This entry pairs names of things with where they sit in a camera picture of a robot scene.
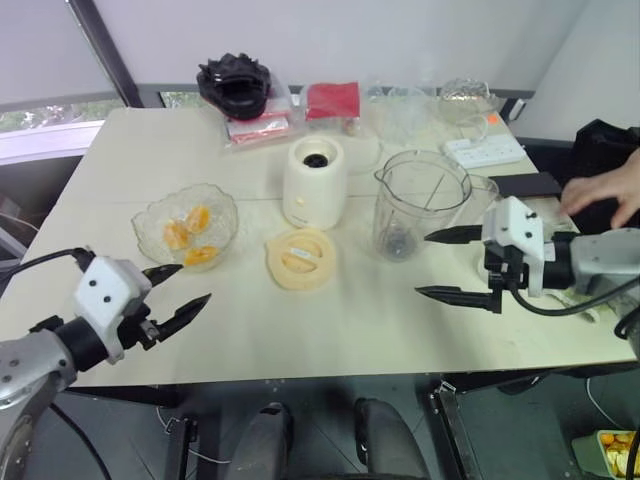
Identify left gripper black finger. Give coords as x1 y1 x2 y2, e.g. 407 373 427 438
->
142 263 185 287
157 293 213 344

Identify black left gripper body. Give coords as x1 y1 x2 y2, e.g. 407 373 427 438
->
117 298 162 352

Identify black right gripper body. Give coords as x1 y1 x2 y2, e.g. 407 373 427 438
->
482 239 530 301

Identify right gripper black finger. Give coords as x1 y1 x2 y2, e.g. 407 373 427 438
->
414 285 503 315
423 224 485 245

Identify peeled orange piece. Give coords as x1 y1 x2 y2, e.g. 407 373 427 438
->
163 219 192 250
187 204 213 235
182 244 221 268

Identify clear blender jar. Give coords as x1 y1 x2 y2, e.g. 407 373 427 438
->
373 149 474 263

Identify cream round blender lid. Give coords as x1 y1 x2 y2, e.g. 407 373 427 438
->
264 227 337 292

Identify glass bowl with orange pieces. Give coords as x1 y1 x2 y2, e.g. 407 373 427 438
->
130 183 239 274

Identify person's bare hand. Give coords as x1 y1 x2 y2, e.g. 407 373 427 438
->
559 149 640 229

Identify small clear plastic cup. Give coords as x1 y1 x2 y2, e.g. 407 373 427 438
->
463 174 501 217

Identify white power strip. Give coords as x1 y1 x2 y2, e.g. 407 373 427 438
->
442 134 528 169

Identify clear plastic pitcher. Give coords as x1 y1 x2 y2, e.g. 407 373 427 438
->
366 82 437 147

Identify upturned textured glass bowl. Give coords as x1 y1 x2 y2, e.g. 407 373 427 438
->
438 77 501 125

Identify cream blender motor base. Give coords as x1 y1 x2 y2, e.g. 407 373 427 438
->
282 135 347 231

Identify dark rounded shape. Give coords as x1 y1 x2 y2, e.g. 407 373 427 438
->
233 402 294 480
352 398 431 480

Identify dark bag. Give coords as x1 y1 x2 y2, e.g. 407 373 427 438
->
572 118 640 236

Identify clear zip bag red contents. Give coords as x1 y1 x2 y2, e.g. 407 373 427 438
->
222 92 295 152

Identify red packet in plastic bag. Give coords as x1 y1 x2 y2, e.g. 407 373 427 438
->
303 81 363 136

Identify black crumpled plastic tray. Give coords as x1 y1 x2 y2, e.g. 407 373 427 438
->
196 50 275 121

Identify green box of orange peels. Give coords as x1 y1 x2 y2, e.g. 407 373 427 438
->
571 429 640 480

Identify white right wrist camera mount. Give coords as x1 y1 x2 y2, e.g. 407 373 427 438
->
481 196 547 299

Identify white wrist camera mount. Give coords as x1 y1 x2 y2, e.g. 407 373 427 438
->
72 256 153 365
481 196 547 299

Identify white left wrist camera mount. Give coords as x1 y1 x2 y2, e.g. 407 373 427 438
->
72 256 153 365

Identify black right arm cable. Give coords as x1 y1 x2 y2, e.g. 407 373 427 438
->
513 277 640 342

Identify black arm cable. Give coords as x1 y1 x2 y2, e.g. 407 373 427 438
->
513 277 640 342
0 246 97 284

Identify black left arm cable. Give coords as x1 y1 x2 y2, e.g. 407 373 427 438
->
0 246 97 284

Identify black table leg frame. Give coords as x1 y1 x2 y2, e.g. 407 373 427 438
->
164 417 200 480
430 379 484 480

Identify white floor cable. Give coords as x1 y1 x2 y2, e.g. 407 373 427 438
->
584 375 619 432

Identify black window frame post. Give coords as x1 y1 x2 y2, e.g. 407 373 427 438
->
66 0 146 109

